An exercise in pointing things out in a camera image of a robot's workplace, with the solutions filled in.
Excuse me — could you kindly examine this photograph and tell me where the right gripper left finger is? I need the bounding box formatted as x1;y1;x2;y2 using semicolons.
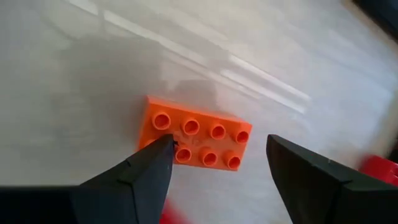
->
0;133;175;224

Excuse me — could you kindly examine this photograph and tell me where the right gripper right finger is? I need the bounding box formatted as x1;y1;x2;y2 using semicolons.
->
266;134;398;224

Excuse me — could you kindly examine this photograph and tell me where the long orange toy block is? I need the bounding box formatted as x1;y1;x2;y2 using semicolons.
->
136;95;253;172

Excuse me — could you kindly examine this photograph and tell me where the long red toy block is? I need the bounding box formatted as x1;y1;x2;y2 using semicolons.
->
159;198;190;224
357;154;398;187

